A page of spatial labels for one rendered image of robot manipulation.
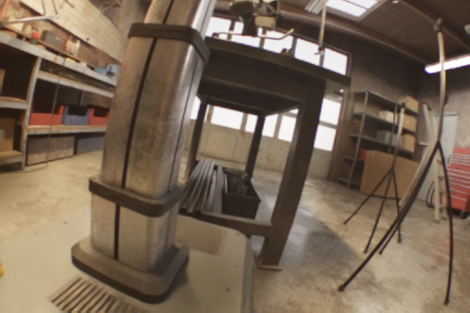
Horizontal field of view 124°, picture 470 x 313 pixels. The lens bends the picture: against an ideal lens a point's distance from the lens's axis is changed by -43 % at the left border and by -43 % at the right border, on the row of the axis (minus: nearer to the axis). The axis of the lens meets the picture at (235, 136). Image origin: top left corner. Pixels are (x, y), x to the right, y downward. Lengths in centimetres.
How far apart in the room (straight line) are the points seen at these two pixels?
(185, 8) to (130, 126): 21
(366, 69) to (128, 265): 524
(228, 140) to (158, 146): 378
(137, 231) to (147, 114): 19
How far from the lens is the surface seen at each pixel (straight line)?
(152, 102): 33
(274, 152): 422
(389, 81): 572
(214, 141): 409
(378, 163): 416
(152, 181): 34
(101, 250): 45
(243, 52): 77
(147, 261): 40
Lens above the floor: 57
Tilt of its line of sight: 2 degrees down
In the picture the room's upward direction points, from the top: 13 degrees clockwise
